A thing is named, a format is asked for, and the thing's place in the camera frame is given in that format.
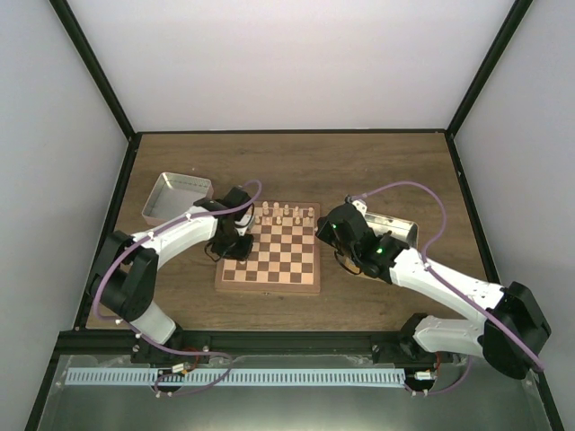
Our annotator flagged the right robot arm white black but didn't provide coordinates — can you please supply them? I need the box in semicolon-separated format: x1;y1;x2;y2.
315;200;551;380

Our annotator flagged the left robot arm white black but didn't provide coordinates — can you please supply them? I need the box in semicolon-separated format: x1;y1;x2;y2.
86;187;256;363

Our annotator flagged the wooden chess board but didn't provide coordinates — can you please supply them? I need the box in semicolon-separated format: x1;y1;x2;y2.
215;201;321;295

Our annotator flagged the pink metal tin tray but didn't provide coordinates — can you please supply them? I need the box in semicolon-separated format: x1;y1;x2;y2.
141;172;213;226

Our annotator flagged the yellow metal tin tray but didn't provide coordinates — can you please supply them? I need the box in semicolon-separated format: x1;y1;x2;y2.
343;210;420;275

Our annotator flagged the black aluminium frame rail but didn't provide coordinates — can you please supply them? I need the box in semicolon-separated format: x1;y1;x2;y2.
57;330;533;360

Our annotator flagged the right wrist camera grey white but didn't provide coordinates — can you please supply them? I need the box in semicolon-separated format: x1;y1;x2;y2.
345;196;367;216

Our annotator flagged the light blue slotted cable duct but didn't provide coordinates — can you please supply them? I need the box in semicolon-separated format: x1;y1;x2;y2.
64;367;405;388

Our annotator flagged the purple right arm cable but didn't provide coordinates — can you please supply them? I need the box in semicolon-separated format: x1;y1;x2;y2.
345;180;545;399

